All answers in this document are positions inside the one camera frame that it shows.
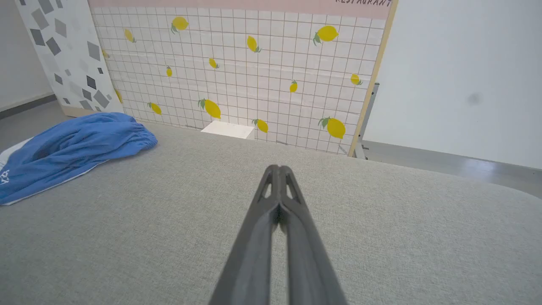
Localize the blue shorts with white stripes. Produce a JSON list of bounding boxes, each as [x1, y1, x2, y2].
[[0, 112, 159, 206]]

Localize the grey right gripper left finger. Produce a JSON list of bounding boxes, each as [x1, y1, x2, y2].
[[210, 165, 280, 305]]

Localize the grey metal panel stand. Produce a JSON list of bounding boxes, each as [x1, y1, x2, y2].
[[350, 82, 380, 160]]

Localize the grey terrazzo print backdrop panel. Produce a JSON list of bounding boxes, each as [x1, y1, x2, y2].
[[15, 0, 124, 118]]

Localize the lemon print tile backdrop panel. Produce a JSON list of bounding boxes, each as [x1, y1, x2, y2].
[[87, 0, 399, 158]]

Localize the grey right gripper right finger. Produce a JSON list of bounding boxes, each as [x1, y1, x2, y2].
[[279, 165, 348, 305]]

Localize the white rectangular block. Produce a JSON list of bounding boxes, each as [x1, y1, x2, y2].
[[200, 120, 256, 141]]

